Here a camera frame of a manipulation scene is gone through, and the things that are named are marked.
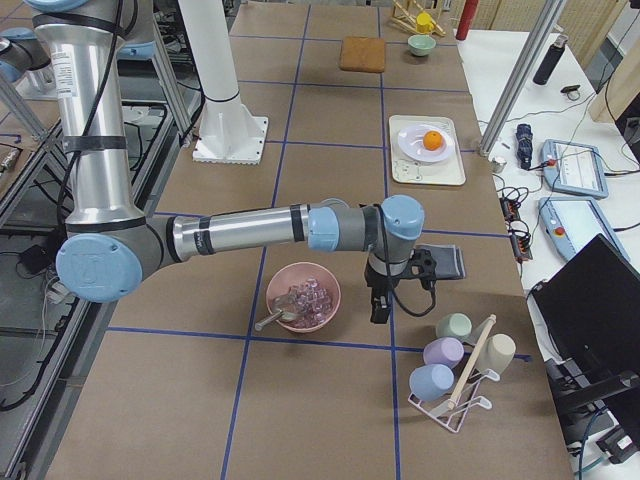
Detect black power strip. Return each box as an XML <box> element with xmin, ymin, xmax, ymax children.
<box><xmin>499</xmin><ymin>197</ymin><xmax>533</xmax><ymax>263</ymax></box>

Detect far teach pendant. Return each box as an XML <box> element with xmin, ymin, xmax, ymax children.
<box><xmin>541</xmin><ymin>139</ymin><xmax>609</xmax><ymax>199</ymax></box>

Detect blue cup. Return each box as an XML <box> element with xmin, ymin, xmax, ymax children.
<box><xmin>409</xmin><ymin>364</ymin><xmax>454</xmax><ymax>402</ymax></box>

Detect cream bear tray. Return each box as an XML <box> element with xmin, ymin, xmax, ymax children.
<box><xmin>389</xmin><ymin>115</ymin><xmax>466</xmax><ymax>186</ymax></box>

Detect green cup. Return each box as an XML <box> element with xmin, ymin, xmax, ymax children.
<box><xmin>435</xmin><ymin>312</ymin><xmax>473</xmax><ymax>342</ymax></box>

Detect pink bowl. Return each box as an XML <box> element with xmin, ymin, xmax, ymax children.
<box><xmin>256</xmin><ymin>262</ymin><xmax>341</xmax><ymax>333</ymax></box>

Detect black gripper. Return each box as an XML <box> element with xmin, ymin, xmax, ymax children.
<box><xmin>364</xmin><ymin>248</ymin><xmax>437</xmax><ymax>324</ymax></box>

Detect purple cup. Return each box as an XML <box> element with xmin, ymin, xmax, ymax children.
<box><xmin>422</xmin><ymin>337</ymin><xmax>464</xmax><ymax>369</ymax></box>

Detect white round plate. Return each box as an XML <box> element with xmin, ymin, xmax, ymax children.
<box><xmin>397</xmin><ymin>123</ymin><xmax>455</xmax><ymax>163</ymax></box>

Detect folded dark blue umbrella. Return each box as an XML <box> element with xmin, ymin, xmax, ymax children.
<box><xmin>516</xmin><ymin>123</ymin><xmax>533</xmax><ymax>170</ymax></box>

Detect yellow cup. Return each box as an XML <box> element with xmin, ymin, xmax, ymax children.
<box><xmin>415</xmin><ymin>12</ymin><xmax>437</xmax><ymax>34</ymax></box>

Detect orange fruit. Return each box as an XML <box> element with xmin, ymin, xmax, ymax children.
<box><xmin>422</xmin><ymin>130</ymin><xmax>445</xmax><ymax>151</ymax></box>

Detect metal scoop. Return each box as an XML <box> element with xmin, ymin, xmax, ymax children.
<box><xmin>254</xmin><ymin>295</ymin><xmax>301</xmax><ymax>331</ymax></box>

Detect aluminium frame post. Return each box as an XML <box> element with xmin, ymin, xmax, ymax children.
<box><xmin>478</xmin><ymin>0</ymin><xmax>567</xmax><ymax>158</ymax></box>

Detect green bowl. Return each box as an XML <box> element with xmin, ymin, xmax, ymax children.
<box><xmin>407</xmin><ymin>34</ymin><xmax>437</xmax><ymax>57</ymax></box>

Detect grey folded cloth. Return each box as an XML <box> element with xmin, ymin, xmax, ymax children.
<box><xmin>416</xmin><ymin>244</ymin><xmax>466</xmax><ymax>280</ymax></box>

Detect small metal cup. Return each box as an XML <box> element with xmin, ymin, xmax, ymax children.
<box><xmin>491</xmin><ymin>156</ymin><xmax>507</xmax><ymax>174</ymax></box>

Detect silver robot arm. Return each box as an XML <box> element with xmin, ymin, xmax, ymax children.
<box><xmin>1</xmin><ymin>27</ymin><xmax>51</xmax><ymax>83</ymax></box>
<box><xmin>31</xmin><ymin>1</ymin><xmax>436</xmax><ymax>324</ymax></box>

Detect wooden cutting board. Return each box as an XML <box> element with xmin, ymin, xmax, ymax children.
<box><xmin>339</xmin><ymin>36</ymin><xmax>386</xmax><ymax>73</ymax></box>

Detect clear ice cubes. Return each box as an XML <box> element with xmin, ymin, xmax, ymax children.
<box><xmin>280</xmin><ymin>279</ymin><xmax>334</xmax><ymax>330</ymax></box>

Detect red cylinder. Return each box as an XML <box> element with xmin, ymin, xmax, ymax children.
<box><xmin>455</xmin><ymin>0</ymin><xmax>479</xmax><ymax>41</ymax></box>

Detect black water bottle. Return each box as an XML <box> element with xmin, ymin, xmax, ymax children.
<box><xmin>532</xmin><ymin>34</ymin><xmax>568</xmax><ymax>86</ymax></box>

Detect black laptop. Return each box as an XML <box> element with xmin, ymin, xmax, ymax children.
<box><xmin>533</xmin><ymin>234</ymin><xmax>639</xmax><ymax>381</ymax></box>

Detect near teach pendant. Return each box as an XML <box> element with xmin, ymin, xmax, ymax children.
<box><xmin>538</xmin><ymin>196</ymin><xmax>630</xmax><ymax>261</ymax></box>

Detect beige cup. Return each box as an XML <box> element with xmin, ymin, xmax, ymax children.
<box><xmin>477</xmin><ymin>333</ymin><xmax>516</xmax><ymax>375</ymax></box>

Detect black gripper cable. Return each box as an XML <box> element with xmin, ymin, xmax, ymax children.
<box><xmin>372</xmin><ymin>204</ymin><xmax>435</xmax><ymax>317</ymax></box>

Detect teach pendant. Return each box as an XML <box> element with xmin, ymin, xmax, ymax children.
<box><xmin>538</xmin><ymin>196</ymin><xmax>630</xmax><ymax>261</ymax></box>
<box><xmin>541</xmin><ymin>139</ymin><xmax>609</xmax><ymax>199</ymax></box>

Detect white wire cup rack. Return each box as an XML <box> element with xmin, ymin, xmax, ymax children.
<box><xmin>408</xmin><ymin>314</ymin><xmax>500</xmax><ymax>433</ymax></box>

